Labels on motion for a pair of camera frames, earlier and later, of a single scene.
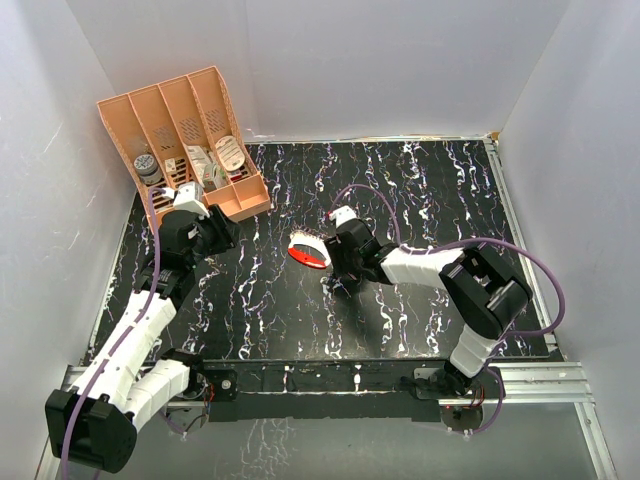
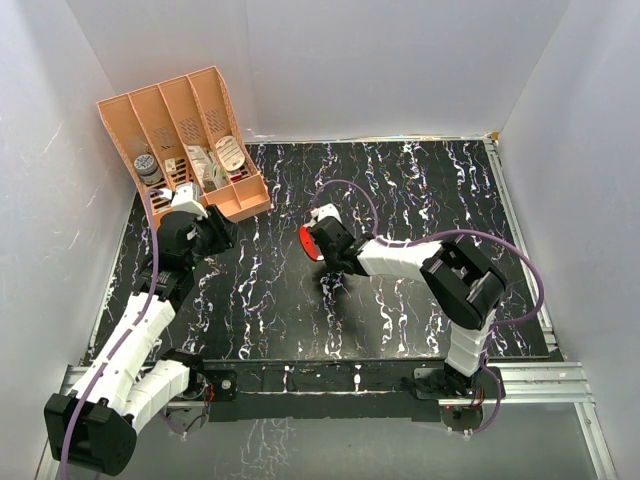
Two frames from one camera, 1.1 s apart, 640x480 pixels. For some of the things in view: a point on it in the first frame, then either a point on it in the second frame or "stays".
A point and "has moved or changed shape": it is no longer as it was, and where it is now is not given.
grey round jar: x=147 y=168 stays
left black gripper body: x=213 y=235 stays
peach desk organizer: x=186 y=130 stays
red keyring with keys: x=309 y=249 has moved or changed shape
